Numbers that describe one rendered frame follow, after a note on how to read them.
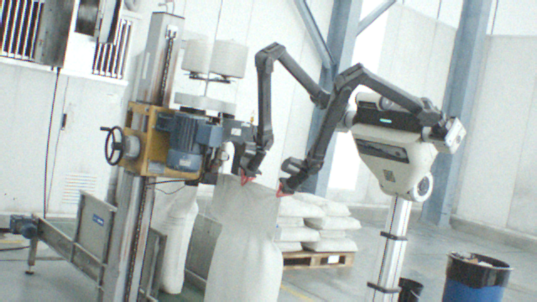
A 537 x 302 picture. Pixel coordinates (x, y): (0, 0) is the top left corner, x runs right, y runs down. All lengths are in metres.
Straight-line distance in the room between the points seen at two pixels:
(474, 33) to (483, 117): 1.53
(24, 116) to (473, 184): 8.12
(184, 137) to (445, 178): 9.03
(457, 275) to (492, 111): 7.02
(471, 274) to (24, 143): 3.68
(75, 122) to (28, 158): 0.51
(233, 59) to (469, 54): 9.01
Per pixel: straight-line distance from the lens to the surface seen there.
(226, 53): 2.68
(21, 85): 5.32
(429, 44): 10.91
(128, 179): 2.82
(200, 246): 3.63
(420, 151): 2.66
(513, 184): 10.94
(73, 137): 5.53
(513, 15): 11.53
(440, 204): 11.35
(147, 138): 2.70
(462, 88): 11.37
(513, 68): 11.24
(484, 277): 4.47
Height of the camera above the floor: 1.38
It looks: 3 degrees down
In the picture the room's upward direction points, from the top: 11 degrees clockwise
